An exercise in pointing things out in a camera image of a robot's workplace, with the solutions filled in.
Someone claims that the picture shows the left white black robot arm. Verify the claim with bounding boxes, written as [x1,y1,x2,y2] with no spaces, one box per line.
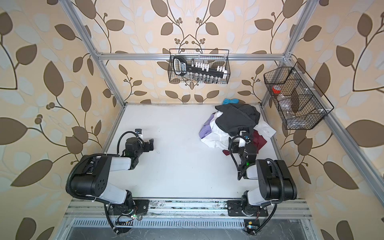
[66,129,154,235]

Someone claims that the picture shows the white cloth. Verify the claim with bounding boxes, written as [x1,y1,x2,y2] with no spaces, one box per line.
[201,111,241,150]
[254,120,277,139]

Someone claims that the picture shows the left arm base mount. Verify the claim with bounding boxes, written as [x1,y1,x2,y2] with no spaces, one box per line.
[107,199,150,216]

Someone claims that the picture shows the purple cloth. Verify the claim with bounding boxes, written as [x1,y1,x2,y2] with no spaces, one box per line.
[199,113,216,139]

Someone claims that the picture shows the back black wire basket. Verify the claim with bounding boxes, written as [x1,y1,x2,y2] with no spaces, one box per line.
[168,48,231,85]

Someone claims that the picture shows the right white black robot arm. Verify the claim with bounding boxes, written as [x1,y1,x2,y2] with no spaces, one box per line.
[226,135,298,236]

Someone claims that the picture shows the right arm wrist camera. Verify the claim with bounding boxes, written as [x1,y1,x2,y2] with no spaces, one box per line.
[238,136,250,148]

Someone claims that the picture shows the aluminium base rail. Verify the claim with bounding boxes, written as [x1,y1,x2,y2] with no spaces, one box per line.
[64,198,313,220]

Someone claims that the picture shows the teal cloth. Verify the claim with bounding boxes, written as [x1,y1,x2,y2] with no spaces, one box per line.
[222,99,240,105]

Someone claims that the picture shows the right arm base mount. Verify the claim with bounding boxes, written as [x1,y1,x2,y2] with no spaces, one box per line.
[225,200,269,217]

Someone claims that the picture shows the clear bottle red cap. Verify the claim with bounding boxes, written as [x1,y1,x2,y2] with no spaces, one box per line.
[272,85,296,120]

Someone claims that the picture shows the black white tool in basket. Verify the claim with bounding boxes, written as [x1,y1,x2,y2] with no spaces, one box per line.
[168,55,231,80]

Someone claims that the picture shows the side black wire basket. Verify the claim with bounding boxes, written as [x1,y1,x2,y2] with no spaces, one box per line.
[264,62,334,130]

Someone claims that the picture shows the maroon cloth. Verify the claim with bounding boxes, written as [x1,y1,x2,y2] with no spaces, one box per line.
[223,131,267,156]

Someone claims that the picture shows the black cloth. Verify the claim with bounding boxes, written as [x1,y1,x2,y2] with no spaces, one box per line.
[215,104,261,137]

